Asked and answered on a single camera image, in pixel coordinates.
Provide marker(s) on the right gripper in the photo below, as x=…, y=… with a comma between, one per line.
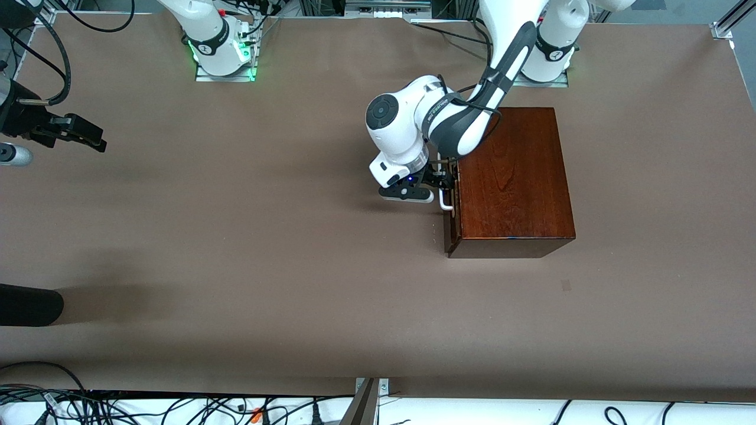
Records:
x=23, y=121

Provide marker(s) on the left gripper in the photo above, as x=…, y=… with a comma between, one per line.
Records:
x=435, y=177

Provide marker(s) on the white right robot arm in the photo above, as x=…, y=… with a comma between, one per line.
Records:
x=207, y=35

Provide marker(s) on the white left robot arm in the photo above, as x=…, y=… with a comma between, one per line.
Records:
x=396, y=141

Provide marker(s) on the dark wooden cabinet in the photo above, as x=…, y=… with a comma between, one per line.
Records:
x=514, y=177

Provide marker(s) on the black ribbed cylinder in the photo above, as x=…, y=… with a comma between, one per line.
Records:
x=29, y=305

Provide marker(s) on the white power strip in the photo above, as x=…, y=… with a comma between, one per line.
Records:
x=387, y=10

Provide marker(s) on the aluminium frame corner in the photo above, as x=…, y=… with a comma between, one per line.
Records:
x=59, y=7
x=723, y=28

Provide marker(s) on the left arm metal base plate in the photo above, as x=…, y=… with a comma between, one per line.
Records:
x=546, y=84

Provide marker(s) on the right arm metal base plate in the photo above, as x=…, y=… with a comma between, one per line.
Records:
x=224, y=78

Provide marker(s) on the silver table edge bracket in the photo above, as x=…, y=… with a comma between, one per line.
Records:
x=384, y=386

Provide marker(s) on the dark slanted metal post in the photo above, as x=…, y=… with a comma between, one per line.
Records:
x=361, y=410

